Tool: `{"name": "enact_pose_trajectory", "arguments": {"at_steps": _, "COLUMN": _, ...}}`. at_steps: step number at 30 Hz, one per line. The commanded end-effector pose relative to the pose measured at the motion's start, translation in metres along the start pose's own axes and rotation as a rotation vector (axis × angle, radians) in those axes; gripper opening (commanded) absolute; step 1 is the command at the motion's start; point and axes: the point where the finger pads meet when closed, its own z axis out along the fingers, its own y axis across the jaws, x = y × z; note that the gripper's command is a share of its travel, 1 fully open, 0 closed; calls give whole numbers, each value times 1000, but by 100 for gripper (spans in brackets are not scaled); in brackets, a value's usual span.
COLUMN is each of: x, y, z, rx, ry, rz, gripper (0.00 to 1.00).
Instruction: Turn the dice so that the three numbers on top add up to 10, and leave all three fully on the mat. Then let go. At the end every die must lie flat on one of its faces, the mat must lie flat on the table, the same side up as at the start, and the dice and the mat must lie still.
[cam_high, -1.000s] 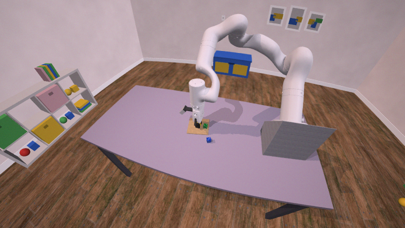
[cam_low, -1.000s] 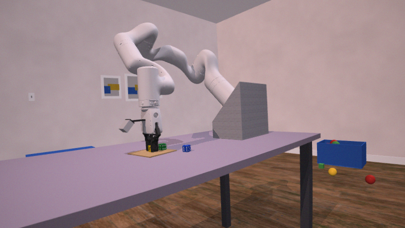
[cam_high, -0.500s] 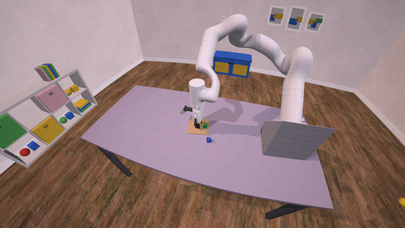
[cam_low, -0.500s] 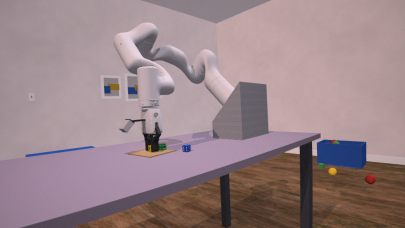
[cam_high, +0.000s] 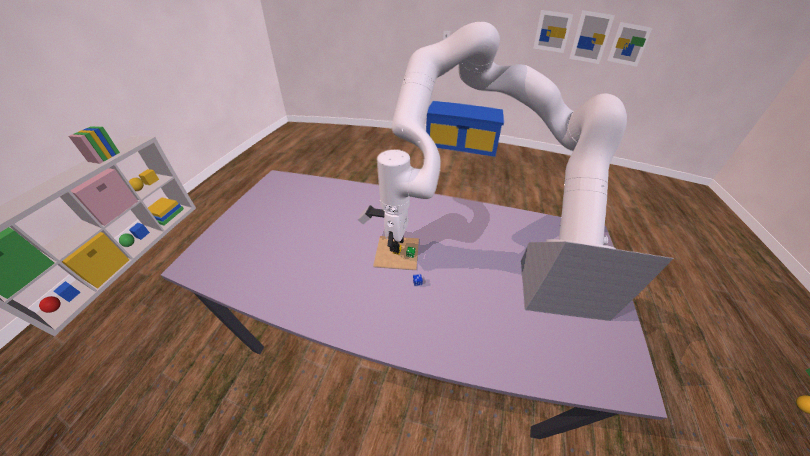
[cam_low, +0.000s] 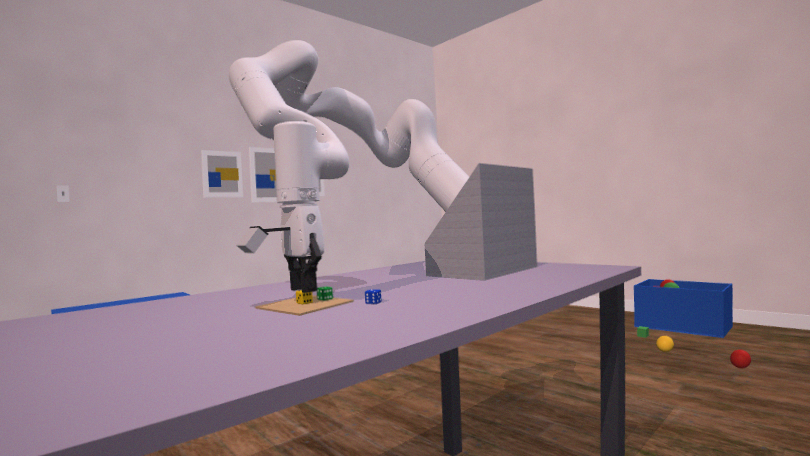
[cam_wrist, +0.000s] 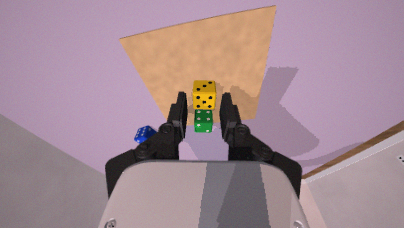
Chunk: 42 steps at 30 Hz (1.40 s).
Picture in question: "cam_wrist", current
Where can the green die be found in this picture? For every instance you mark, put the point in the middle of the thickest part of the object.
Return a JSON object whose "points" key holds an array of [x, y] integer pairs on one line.
{"points": [[203, 121]]}

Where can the tan mat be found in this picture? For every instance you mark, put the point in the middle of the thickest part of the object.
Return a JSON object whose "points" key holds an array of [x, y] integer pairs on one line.
{"points": [[230, 49]]}

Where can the blue die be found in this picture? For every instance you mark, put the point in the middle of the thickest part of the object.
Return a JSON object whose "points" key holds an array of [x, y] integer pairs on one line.
{"points": [[144, 133]]}

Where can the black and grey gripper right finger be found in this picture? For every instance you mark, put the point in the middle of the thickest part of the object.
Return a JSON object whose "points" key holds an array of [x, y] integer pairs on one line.
{"points": [[243, 146]]}

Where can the yellow die with black pips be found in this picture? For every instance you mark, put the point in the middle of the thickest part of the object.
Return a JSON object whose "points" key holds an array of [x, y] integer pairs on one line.
{"points": [[204, 94]]}

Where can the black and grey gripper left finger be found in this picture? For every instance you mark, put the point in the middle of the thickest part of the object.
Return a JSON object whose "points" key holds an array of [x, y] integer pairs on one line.
{"points": [[163, 145]]}

